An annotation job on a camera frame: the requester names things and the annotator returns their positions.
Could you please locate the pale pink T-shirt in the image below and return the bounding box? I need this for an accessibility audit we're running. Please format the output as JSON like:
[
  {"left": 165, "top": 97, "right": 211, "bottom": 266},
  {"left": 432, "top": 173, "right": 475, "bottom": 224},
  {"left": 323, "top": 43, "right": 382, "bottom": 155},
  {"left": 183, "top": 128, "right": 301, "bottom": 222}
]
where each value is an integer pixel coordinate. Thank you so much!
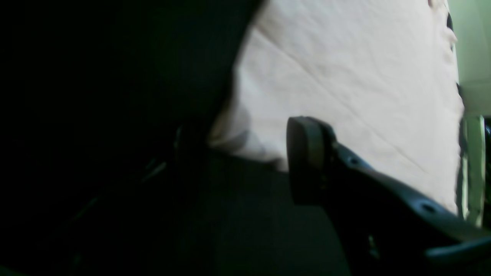
[{"left": 208, "top": 0, "right": 464, "bottom": 214}]

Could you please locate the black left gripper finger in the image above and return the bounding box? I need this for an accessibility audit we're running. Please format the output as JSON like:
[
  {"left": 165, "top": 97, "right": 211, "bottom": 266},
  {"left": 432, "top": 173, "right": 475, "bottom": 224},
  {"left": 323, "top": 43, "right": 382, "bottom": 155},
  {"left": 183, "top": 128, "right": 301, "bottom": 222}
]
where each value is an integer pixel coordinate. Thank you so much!
[{"left": 287, "top": 117, "right": 491, "bottom": 276}]

